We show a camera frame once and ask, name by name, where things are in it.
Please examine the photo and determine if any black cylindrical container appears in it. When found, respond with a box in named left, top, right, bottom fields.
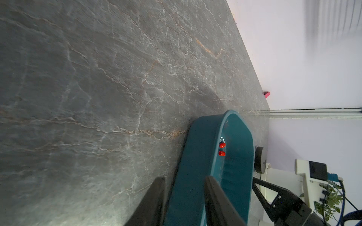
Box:
left=254, top=146, right=267, bottom=174

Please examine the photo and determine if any large potted green plant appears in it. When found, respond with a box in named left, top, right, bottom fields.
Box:
left=314, top=181, right=343, bottom=222

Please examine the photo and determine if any pink object at wall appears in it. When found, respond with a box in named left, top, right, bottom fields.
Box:
left=264, top=91, right=270, bottom=98

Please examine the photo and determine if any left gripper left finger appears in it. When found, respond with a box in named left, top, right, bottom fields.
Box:
left=125, top=177, right=166, bottom=226

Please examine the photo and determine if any teal plastic storage box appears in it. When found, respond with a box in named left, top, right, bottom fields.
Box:
left=164, top=110, right=255, bottom=226

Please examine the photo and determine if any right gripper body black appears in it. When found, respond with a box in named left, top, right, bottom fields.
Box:
left=274, top=204, right=328, bottom=226

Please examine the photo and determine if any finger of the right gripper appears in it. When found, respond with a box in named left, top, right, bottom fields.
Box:
left=252, top=178, right=304, bottom=222

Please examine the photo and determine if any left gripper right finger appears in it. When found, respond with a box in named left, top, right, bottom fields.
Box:
left=204, top=176, right=247, bottom=226

